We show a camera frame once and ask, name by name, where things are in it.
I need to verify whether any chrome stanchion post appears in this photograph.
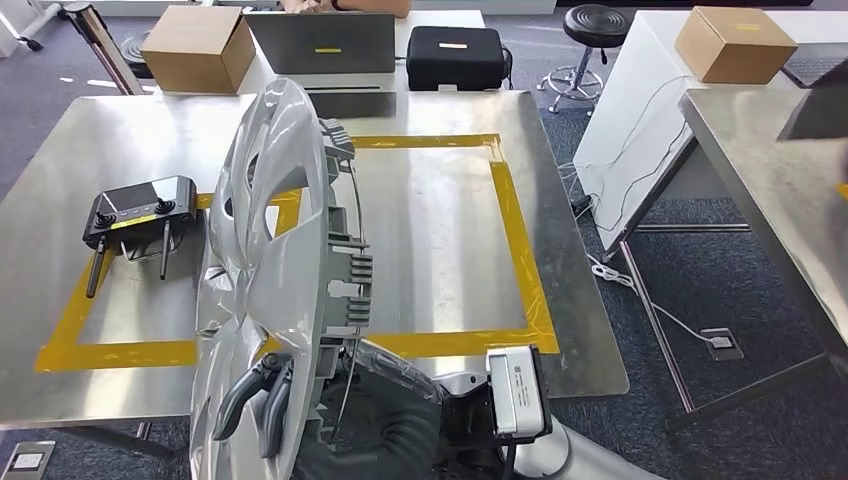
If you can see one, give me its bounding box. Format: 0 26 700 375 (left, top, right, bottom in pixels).
61 0 160 97

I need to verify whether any black round stool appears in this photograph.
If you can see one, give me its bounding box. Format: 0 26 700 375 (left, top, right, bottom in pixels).
536 3 632 117

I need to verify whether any grey plastic wheel hubcap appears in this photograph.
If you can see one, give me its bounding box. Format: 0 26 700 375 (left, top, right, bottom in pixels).
190 78 374 480

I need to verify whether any floor socket with cable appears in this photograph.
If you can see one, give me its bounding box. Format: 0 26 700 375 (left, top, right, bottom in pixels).
699 327 745 363

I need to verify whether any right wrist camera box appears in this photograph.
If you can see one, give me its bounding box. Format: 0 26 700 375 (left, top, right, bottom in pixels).
443 344 554 444

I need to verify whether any black remote controller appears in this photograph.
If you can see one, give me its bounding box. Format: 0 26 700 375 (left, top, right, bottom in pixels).
82 175 199 299

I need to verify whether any steel workbench table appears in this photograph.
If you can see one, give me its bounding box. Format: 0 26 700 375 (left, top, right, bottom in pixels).
0 89 631 458
599 86 848 435

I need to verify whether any dark grey laptop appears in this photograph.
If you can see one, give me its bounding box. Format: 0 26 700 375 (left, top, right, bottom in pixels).
778 40 848 91

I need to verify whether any person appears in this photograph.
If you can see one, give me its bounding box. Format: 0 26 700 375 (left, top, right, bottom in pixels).
281 0 413 19

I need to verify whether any brown cardboard box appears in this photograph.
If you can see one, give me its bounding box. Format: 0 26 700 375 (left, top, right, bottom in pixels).
674 5 799 85
140 5 258 96

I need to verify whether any white wheeled stand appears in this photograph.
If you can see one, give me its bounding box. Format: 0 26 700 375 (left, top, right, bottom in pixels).
0 0 64 60

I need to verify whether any black zippered case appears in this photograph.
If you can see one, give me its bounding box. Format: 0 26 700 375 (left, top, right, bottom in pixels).
405 25 508 93

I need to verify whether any white long counter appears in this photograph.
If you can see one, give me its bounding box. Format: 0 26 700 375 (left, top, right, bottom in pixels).
410 0 558 16

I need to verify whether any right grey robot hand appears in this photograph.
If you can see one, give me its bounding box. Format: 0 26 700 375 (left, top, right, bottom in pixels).
211 339 446 460

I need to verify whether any white cable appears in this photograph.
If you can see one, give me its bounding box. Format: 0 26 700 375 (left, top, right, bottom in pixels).
556 72 723 346

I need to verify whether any floor socket plate with outlet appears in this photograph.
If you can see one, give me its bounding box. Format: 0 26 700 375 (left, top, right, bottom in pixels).
0 439 58 480

